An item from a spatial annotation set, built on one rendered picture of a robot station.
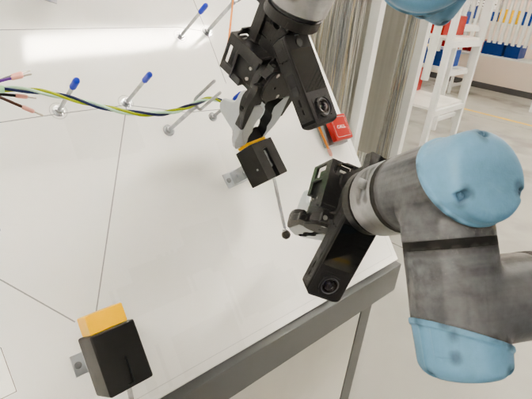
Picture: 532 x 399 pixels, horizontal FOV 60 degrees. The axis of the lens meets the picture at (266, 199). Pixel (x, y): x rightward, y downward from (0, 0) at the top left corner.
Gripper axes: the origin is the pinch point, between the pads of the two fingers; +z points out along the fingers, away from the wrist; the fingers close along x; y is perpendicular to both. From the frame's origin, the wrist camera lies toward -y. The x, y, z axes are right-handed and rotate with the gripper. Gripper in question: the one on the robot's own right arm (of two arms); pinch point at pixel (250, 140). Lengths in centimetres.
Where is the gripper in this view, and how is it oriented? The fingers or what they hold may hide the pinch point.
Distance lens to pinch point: 67.6
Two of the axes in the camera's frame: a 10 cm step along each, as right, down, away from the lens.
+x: -6.8, 3.5, -6.5
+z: -3.5, 6.3, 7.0
